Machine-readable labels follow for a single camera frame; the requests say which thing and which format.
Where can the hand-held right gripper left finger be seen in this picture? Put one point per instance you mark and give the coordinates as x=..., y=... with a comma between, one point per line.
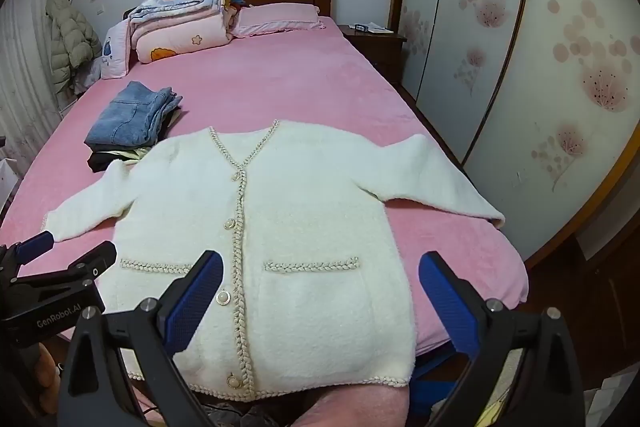
x=192, y=302

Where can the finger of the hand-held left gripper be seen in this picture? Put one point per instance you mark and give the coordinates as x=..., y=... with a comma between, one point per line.
x=35, y=244
x=92, y=257

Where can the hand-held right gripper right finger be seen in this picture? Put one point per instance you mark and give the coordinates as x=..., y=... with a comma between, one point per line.
x=447, y=302

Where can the white fuzzy cardigan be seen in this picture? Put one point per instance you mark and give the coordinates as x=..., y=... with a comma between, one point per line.
x=310, y=217

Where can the person's left hand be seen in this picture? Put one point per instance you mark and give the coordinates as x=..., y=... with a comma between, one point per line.
x=47, y=372

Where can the white paper bag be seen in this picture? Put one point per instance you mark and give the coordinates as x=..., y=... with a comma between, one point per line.
x=7, y=179

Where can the blue plastic stool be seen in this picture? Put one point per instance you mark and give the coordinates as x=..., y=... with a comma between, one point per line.
x=430, y=387

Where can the folded black garment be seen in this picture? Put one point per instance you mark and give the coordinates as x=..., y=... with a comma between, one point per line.
x=102, y=161

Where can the folded yellow-green garment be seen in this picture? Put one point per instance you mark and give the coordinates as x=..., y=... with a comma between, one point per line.
x=132, y=154

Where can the folded blue jeans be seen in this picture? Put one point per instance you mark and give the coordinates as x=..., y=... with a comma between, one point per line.
x=132, y=112

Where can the pale patterned curtain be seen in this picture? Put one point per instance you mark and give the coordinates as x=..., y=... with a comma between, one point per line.
x=25, y=57

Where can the small pink printed cushion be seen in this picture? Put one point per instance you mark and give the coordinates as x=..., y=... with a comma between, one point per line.
x=114, y=52

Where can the beige puffer jacket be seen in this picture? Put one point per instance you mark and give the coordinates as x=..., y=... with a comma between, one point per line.
x=72, y=37

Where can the pink plush bed blanket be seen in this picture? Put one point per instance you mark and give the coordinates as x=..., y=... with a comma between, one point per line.
x=300, y=77

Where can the wooden nightstand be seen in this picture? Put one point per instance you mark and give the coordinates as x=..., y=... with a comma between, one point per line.
x=380, y=52

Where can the floral wardrobe sliding doors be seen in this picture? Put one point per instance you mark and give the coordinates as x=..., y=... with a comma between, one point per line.
x=550, y=57

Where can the white papers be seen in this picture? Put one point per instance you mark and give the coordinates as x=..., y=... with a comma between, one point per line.
x=381, y=28

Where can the colourful cloth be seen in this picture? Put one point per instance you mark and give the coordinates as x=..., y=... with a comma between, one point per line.
x=237, y=2

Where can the pink pillow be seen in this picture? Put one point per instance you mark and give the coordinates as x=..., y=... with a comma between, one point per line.
x=280, y=19

